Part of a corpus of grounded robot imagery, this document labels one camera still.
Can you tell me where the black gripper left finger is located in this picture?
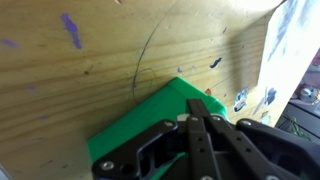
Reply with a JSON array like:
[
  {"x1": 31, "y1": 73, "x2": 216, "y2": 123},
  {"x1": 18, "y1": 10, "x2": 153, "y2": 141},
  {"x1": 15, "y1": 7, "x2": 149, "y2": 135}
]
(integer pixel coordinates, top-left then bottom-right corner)
[{"x1": 91, "y1": 120, "x2": 187, "y2": 180}]

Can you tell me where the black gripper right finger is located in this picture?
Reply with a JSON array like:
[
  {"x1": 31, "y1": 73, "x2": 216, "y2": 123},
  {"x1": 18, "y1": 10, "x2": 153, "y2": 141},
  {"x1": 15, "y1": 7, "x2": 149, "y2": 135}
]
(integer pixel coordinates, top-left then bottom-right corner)
[{"x1": 187, "y1": 99, "x2": 320, "y2": 180}]

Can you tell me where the wooden table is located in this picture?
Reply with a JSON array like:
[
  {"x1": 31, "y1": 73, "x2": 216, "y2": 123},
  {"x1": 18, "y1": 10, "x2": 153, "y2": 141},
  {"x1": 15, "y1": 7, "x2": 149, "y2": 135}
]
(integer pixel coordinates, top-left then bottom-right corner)
[{"x1": 0, "y1": 0, "x2": 319, "y2": 180}]

